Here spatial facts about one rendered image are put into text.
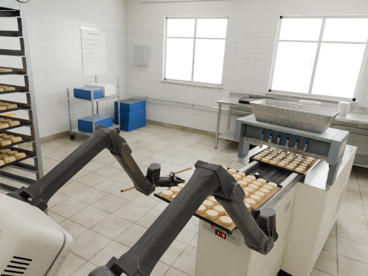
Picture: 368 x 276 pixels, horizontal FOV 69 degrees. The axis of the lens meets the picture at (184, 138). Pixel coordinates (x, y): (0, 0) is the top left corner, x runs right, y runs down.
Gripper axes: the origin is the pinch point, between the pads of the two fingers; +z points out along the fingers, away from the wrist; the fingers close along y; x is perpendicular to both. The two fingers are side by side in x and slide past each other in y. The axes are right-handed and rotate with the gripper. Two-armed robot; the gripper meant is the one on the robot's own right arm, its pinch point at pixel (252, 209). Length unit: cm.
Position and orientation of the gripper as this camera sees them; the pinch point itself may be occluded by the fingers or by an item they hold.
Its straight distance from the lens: 128.3
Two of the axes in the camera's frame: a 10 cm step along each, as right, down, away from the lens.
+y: 0.8, -9.6, -2.7
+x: -9.9, -0.4, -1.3
